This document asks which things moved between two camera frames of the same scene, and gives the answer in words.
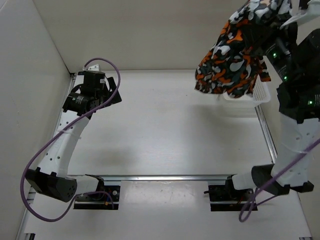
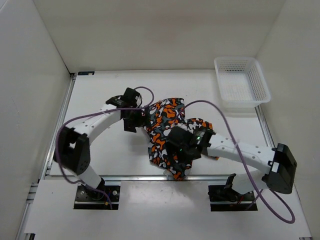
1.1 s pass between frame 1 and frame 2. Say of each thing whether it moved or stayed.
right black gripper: moved
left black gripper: moved
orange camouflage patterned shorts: moved
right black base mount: stayed
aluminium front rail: stayed
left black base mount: stayed
